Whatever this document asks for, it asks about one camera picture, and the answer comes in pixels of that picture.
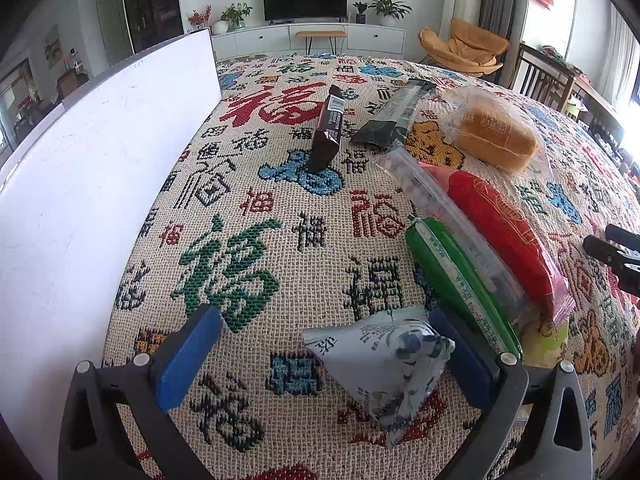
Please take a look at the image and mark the black snack packet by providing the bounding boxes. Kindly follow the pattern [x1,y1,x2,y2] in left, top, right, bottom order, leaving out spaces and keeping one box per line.
[350,79,437,150]

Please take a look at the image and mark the yellow green packet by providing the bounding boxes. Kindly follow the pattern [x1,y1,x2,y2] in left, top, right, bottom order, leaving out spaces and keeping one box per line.
[524,320,571,368]

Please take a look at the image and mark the white door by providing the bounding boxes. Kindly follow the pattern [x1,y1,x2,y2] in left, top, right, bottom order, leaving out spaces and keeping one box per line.
[95,0,132,66]

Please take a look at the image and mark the printed woven tablecloth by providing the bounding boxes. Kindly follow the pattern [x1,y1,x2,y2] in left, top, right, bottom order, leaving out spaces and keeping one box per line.
[100,52,640,480]

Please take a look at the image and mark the orange lounge chair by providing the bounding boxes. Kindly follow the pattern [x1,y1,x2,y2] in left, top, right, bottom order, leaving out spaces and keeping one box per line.
[419,18,510,78]

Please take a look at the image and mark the red snack packet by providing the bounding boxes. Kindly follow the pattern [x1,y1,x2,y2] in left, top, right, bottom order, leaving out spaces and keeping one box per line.
[420,162,577,323]

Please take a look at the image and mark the red flowers in vase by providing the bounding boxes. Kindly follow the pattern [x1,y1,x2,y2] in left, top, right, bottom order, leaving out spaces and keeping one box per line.
[187,5,213,33]

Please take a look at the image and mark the dark wooden dining chair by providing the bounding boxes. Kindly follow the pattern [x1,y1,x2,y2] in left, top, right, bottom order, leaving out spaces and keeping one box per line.
[510,42,576,111]

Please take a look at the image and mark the bread loaf in clear bag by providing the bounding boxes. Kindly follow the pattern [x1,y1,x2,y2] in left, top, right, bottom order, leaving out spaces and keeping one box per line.
[440,85,553,176]

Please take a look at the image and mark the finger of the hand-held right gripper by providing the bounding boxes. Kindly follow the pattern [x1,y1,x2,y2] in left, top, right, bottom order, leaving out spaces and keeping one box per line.
[605,223,640,254]
[582,235,640,301]

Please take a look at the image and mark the green snack packet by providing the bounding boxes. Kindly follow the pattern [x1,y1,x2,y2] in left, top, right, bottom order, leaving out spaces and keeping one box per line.
[405,217,523,361]

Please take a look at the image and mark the framed wall picture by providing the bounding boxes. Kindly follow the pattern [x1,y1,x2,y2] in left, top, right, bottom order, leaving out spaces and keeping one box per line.
[45,25,63,68]

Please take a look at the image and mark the white television cabinet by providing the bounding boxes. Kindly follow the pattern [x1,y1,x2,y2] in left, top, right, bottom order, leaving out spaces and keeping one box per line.
[210,22,406,58]

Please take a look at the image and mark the brown chocolate bar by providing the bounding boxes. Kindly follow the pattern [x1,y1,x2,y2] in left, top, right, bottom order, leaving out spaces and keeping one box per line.
[306,85,347,173]

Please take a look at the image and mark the wooden stool with metal legs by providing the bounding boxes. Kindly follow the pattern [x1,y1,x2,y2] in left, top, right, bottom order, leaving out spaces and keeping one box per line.
[295,30,347,55]

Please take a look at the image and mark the large plant in white pot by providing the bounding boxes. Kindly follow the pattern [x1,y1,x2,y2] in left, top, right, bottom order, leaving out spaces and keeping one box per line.
[369,0,413,27]

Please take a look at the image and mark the dark glass cabinet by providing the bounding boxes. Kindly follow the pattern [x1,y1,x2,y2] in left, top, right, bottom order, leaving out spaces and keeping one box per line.
[120,0,183,53]

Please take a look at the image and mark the wooden dining table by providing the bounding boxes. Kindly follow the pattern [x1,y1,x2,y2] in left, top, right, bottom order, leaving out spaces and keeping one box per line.
[520,42,626,146]

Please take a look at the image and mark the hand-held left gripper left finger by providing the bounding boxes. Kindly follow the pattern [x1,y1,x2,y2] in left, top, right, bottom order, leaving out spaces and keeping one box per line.
[58,303,223,480]

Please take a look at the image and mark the clear plastic snack packet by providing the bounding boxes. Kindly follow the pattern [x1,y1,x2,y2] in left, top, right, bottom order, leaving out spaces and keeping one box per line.
[375,146,540,328]

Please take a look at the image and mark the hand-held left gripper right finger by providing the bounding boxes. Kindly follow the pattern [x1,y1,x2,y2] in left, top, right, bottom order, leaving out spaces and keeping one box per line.
[429,306,594,480]

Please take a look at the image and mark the white triangular snack packet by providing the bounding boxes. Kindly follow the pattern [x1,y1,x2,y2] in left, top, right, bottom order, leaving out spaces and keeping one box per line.
[302,307,456,448]

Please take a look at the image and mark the green potted plant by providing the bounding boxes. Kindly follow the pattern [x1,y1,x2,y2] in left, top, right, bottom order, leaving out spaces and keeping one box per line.
[220,2,253,30]

